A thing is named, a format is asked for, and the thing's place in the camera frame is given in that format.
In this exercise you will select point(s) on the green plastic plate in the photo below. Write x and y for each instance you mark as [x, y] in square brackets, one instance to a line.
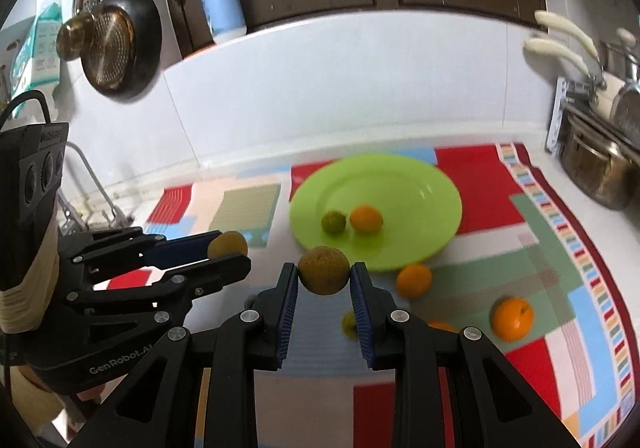
[400, 193]

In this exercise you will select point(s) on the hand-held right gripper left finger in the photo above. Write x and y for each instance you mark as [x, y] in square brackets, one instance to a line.
[285, 315]

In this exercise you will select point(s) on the metal pot rack shelf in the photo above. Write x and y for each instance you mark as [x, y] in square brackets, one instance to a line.
[580, 109]

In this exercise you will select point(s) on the teal tissue pack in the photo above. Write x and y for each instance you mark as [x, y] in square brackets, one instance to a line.
[45, 38]

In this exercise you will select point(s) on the black frying pan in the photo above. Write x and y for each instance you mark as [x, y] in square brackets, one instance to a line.
[135, 53]

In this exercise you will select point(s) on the orange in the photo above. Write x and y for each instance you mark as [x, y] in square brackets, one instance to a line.
[414, 279]
[511, 318]
[366, 218]
[442, 327]

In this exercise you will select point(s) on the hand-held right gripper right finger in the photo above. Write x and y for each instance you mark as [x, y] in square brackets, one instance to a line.
[361, 318]

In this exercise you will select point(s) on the stainless steel pot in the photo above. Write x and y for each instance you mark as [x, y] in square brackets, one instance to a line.
[595, 168]

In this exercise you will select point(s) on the green lime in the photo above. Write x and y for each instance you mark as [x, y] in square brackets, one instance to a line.
[348, 323]
[333, 221]

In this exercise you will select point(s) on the colourful patchwork mat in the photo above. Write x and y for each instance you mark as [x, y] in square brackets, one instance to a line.
[480, 178]

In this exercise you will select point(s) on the white slotted plastic board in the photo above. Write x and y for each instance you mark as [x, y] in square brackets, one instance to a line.
[557, 118]

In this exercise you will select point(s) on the brass ladle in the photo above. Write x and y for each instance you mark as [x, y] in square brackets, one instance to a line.
[75, 38]

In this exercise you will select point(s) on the brown round fruit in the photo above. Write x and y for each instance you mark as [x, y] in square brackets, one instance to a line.
[228, 244]
[324, 270]

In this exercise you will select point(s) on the thin curved metal faucet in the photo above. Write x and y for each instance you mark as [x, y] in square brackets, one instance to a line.
[95, 178]

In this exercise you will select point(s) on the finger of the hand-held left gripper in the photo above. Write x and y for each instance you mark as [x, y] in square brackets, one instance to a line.
[180, 248]
[220, 270]

